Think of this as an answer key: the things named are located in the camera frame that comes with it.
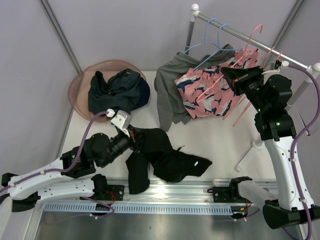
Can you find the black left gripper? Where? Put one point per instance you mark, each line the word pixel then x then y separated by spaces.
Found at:
pixel 134 139

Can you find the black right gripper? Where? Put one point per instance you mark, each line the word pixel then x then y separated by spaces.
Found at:
pixel 237 84

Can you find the pink patterned shorts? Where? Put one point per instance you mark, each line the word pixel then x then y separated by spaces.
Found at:
pixel 220 99

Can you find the navy blue shorts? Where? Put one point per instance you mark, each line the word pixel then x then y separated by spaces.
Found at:
pixel 126 91

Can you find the pink wire hanger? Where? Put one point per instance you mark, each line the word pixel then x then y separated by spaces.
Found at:
pixel 267 94
pixel 265 67
pixel 260 27

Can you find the black shorts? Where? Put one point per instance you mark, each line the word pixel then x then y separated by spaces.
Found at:
pixel 169 164

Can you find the grey shorts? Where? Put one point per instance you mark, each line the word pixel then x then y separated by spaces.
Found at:
pixel 169 101

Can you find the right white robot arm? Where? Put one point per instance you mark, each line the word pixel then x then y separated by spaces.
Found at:
pixel 293 205

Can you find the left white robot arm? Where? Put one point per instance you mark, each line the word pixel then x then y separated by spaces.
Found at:
pixel 73 174

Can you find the pink translucent plastic basket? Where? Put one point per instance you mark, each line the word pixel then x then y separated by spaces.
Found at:
pixel 80 85

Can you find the metal clothes rack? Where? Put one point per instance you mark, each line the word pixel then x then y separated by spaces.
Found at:
pixel 314 70

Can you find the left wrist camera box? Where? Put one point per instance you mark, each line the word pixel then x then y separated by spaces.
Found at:
pixel 120 119

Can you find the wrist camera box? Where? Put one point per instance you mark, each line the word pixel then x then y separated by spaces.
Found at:
pixel 120 119
pixel 278 65

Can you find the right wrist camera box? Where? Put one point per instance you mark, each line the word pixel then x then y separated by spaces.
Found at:
pixel 278 65

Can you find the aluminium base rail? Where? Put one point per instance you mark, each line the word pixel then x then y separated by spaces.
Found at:
pixel 156 191

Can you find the white slotted cable duct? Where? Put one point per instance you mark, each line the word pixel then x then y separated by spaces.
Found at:
pixel 135 208

